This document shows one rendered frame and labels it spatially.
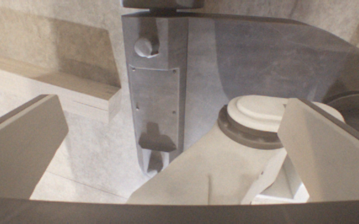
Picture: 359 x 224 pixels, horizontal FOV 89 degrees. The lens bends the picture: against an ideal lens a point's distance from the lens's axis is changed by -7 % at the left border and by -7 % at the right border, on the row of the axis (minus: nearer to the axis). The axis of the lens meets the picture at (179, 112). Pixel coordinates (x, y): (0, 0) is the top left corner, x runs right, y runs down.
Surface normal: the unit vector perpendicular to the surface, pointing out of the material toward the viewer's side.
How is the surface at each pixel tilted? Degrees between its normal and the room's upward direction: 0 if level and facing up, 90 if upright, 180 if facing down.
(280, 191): 90
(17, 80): 0
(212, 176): 90
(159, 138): 0
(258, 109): 90
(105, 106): 0
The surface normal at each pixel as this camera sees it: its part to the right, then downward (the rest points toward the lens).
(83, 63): -0.19, 0.51
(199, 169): 0.02, -0.85
